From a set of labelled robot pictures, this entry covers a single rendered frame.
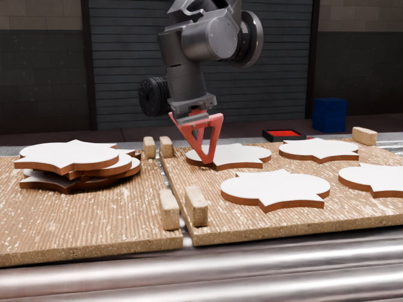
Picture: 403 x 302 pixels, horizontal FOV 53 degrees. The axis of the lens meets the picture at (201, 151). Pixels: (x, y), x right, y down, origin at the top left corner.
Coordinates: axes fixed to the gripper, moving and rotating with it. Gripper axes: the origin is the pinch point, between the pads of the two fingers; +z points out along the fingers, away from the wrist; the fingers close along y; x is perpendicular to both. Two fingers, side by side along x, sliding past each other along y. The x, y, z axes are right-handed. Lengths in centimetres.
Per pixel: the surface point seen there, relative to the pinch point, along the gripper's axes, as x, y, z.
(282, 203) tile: -5.3, -21.3, 2.9
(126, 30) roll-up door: -4, 465, -47
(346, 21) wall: -314, 490, 3
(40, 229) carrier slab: 21.8, -21.4, -2.0
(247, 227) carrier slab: 0.4, -25.2, 2.6
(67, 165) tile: 18.8, -12.8, -6.2
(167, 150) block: 5.4, 2.3, -1.0
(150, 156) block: 8.3, 2.2, -0.7
